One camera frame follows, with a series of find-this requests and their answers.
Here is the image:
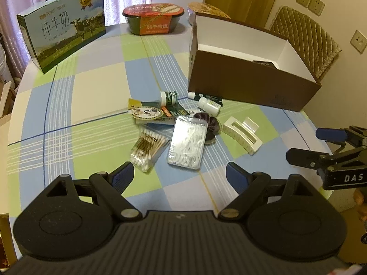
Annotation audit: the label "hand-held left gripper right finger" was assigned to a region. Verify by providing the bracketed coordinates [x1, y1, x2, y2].
[219, 162, 316, 221]

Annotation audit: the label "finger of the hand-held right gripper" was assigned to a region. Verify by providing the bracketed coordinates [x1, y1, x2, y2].
[286, 147, 345, 176]
[315, 125, 359, 149]

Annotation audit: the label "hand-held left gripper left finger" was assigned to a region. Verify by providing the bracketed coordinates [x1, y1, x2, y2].
[46, 162, 143, 222]

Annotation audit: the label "cotton swab pack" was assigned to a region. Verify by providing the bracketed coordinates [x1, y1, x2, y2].
[130, 127, 170, 174]

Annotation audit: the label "dark scrunchie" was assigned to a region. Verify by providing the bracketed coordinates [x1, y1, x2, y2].
[193, 113, 222, 145]

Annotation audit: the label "small white bottle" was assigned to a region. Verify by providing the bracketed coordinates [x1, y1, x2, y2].
[197, 97, 221, 116]

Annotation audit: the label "green lip salve jar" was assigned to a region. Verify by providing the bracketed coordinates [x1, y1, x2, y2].
[160, 91, 179, 106]

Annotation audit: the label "brown cardboard box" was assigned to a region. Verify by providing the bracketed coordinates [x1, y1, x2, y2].
[188, 12, 322, 112]

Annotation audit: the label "checked tablecloth desktop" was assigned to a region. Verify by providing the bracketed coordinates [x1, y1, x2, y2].
[7, 20, 339, 261]

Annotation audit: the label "person's right hand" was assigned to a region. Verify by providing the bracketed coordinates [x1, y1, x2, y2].
[353, 188, 367, 216]

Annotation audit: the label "white hair claw clip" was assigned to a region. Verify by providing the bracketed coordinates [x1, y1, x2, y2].
[222, 116, 263, 156]

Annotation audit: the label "clear floss pick box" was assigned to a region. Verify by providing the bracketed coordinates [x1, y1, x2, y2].
[167, 116, 209, 169]

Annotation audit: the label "green snack packet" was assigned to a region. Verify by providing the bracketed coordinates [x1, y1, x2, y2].
[128, 98, 190, 126]

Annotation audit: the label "green tube with white cap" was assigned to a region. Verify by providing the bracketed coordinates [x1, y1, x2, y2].
[188, 92, 223, 107]

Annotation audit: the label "small dark box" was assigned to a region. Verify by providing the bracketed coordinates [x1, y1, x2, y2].
[253, 60, 279, 69]

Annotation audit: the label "chair with quilted cover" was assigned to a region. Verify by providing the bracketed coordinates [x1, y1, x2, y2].
[268, 6, 342, 83]

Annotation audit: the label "cardboard pieces beside table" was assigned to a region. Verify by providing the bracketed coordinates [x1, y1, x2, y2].
[0, 44, 16, 121]

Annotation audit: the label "green milk carton box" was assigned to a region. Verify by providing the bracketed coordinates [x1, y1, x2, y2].
[17, 0, 106, 74]

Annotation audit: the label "red lid instant rice bowl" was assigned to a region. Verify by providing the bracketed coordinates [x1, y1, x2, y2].
[122, 3, 185, 36]

